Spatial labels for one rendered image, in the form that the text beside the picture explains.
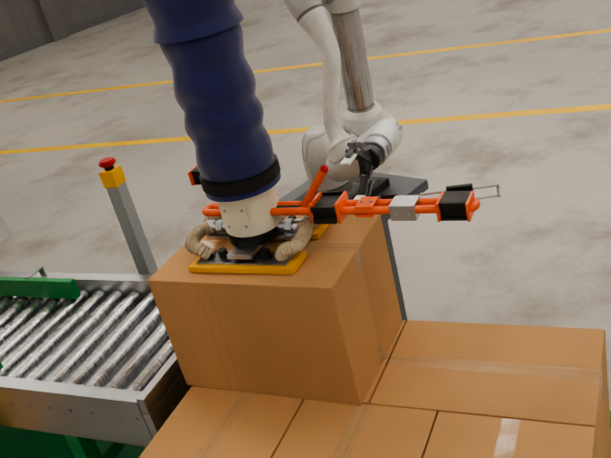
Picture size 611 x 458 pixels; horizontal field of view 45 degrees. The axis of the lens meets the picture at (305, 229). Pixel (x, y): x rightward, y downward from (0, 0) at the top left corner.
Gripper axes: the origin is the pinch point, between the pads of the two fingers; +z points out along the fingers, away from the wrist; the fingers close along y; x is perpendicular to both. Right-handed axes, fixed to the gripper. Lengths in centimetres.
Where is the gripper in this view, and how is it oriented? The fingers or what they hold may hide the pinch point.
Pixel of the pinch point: (350, 184)
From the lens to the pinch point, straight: 214.2
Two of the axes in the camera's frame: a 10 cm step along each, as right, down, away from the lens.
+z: -3.8, 5.0, -7.8
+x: -9.0, 0.0, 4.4
